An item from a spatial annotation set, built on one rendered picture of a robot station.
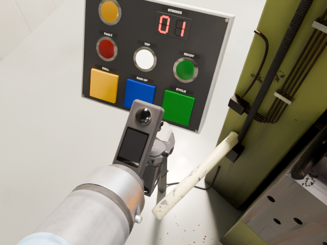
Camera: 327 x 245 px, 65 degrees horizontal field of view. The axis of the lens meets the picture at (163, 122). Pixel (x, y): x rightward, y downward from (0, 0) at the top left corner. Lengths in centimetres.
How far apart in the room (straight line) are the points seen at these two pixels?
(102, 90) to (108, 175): 38
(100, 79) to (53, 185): 115
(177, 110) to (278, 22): 33
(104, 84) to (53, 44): 192
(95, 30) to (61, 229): 49
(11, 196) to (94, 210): 154
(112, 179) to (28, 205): 144
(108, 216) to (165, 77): 39
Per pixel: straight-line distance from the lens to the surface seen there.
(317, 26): 67
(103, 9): 65
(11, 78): 241
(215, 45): 58
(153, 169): 42
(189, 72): 59
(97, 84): 69
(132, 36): 63
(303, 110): 83
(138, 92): 64
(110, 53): 66
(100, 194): 31
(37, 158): 186
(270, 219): 94
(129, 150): 38
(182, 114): 62
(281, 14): 72
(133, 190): 34
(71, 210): 30
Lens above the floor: 151
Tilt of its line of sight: 56 degrees down
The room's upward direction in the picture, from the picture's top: straight up
